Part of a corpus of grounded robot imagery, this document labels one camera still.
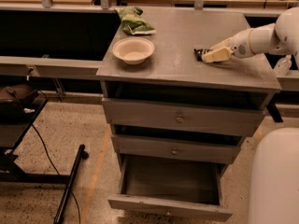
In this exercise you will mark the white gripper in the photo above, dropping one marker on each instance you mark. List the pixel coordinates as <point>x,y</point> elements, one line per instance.
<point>240,47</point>

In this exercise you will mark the dark rxbar chocolate bar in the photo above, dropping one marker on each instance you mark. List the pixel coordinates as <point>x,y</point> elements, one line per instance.
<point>199,53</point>

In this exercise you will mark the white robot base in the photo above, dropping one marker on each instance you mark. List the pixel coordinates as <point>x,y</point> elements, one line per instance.
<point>274,180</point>

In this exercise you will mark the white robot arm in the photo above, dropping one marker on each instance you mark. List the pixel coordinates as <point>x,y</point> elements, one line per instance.
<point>281,37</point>

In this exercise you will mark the top grey drawer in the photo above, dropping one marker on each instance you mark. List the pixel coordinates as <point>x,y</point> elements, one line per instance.
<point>188,118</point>

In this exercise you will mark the grey wooden drawer cabinet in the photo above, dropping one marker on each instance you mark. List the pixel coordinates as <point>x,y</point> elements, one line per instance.
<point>172,74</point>

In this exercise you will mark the middle grey drawer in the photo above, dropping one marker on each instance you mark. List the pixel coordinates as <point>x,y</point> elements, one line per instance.
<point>174,149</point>

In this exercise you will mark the open bottom grey drawer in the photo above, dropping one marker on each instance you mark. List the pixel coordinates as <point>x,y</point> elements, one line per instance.
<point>171,188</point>

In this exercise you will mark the clear sanitizer bottle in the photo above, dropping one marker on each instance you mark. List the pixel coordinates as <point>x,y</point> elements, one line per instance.
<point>283,65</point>

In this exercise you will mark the white paper bowl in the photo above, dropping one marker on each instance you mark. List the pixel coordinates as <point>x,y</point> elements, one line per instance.
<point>134,50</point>

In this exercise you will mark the green chip bag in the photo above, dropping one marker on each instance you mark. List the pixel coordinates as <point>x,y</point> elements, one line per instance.
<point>132,22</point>

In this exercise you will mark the black cart with bag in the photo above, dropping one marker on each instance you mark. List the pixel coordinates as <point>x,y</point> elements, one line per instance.
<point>19,108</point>

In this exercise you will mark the grey bench rail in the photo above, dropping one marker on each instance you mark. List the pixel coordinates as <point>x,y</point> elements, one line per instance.
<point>48,67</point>

